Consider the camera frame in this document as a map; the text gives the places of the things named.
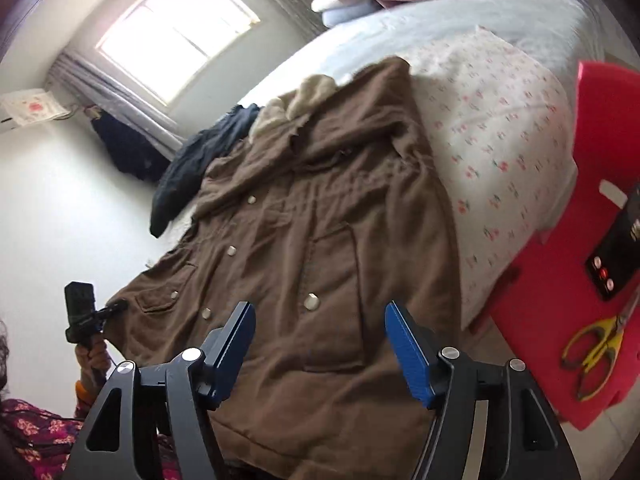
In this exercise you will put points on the covered air conditioner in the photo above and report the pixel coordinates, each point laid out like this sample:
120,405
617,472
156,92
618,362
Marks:
30,107

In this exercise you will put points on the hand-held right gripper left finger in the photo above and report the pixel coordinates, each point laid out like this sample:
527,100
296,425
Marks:
235,345

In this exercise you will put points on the window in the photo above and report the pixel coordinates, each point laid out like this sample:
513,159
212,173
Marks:
175,35

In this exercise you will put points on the brown coat with fleece collar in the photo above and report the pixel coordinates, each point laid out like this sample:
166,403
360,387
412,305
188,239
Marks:
310,240

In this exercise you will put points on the red plastic stool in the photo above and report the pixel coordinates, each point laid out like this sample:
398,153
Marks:
540,310

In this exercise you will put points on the black remote device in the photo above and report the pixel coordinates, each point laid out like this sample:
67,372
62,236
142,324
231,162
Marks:
612,260

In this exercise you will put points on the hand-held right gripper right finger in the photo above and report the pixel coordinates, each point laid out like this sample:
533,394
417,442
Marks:
407,355

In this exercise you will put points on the light blue pillow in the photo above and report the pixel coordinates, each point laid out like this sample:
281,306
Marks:
350,12

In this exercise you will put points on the hanging dark clothes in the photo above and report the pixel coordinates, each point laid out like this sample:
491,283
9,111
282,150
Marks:
130,155

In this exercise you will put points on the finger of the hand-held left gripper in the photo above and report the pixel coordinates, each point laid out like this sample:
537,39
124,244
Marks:
112,307

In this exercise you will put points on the bed with light blue sheet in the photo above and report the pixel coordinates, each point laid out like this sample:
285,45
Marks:
400,35

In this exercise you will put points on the person's left hand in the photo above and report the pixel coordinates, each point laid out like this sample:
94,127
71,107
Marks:
92,365

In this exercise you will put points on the black garment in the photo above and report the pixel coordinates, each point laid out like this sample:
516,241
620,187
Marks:
200,160

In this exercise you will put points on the person's floral clothing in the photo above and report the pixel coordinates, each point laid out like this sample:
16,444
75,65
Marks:
40,430

